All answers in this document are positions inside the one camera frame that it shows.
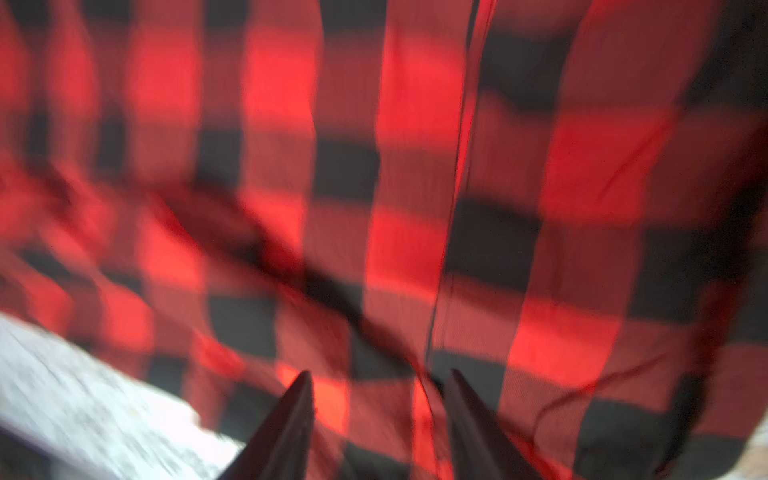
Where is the red black plaid shirt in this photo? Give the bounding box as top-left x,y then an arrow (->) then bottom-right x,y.
1,1 -> 767,479

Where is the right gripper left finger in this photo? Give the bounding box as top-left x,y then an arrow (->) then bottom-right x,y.
218,371 -> 315,480

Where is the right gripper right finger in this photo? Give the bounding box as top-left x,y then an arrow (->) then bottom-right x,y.
443,370 -> 542,480

